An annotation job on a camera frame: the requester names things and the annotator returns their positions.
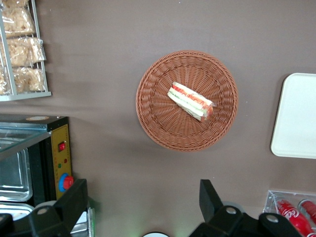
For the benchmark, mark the black oven with yellow panel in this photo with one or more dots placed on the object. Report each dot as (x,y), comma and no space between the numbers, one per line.
(61,158)

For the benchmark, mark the clear acrylic bottle rack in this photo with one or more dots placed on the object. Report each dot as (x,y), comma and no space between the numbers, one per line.
(271,200)

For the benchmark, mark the round brown wicker basket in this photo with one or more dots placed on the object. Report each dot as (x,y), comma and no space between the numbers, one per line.
(160,123)

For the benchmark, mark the triangle sandwich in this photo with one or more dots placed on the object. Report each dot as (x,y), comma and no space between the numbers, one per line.
(190,100)

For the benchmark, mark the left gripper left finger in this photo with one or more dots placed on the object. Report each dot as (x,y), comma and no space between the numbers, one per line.
(74,197)

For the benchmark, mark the red cola bottle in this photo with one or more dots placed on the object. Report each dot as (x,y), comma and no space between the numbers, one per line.
(309,209)
(293,217)

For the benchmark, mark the cream rectangular tray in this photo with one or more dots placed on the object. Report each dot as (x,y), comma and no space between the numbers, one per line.
(296,116)

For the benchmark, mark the steel oven tray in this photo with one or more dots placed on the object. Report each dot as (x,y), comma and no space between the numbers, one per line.
(14,175)

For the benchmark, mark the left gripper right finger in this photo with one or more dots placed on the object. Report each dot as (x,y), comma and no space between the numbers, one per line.
(209,200)

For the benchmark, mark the tray of snacks right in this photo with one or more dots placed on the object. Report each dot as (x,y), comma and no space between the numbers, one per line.
(7,96)

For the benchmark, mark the bagged rice cracker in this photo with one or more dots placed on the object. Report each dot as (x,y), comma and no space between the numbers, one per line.
(23,50)
(18,22)
(13,2)
(29,80)

